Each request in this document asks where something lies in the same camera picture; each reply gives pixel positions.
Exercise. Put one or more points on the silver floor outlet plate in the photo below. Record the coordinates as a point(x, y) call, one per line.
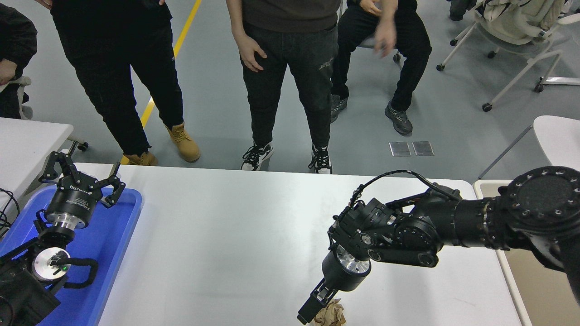
point(400, 149)
point(423, 148)

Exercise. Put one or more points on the white frame office chair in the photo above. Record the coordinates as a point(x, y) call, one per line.
point(564, 81)

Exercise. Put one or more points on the person's right forearm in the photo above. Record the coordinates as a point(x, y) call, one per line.
point(235, 18)

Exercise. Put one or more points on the person's hand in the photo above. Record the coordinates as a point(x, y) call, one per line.
point(7, 71)

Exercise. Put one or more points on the tan paper ball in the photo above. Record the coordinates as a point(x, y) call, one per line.
point(334, 314)

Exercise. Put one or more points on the cream padded coat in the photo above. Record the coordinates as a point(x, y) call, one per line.
point(516, 22)

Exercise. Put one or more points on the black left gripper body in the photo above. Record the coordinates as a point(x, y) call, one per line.
point(72, 199)

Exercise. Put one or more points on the grey seat office chair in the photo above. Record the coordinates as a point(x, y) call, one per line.
point(369, 41)

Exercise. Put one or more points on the white chair leg with caster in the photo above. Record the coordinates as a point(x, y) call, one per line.
point(83, 146)

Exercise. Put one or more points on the person's right hand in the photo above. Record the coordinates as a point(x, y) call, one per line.
point(371, 8)
point(44, 3)
point(250, 52)

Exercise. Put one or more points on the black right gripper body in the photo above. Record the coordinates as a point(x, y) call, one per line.
point(342, 277)

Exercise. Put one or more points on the blue plastic tray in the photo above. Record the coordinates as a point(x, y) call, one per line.
point(104, 253)

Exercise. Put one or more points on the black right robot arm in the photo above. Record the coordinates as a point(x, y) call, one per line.
point(539, 199)

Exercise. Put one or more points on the white rectangular side table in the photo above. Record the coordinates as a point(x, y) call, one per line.
point(22, 149)

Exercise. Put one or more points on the large pale bin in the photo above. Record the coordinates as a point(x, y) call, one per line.
point(539, 299)

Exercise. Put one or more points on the person's left forearm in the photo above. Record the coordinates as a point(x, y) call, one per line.
point(389, 11)

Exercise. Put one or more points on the person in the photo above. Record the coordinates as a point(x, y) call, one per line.
point(118, 54)
point(290, 68)
point(13, 36)
point(408, 68)

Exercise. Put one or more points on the person's left hand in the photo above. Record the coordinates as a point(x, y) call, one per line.
point(386, 38)

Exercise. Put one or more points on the chair with pale armrest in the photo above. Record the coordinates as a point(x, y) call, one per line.
point(25, 81)

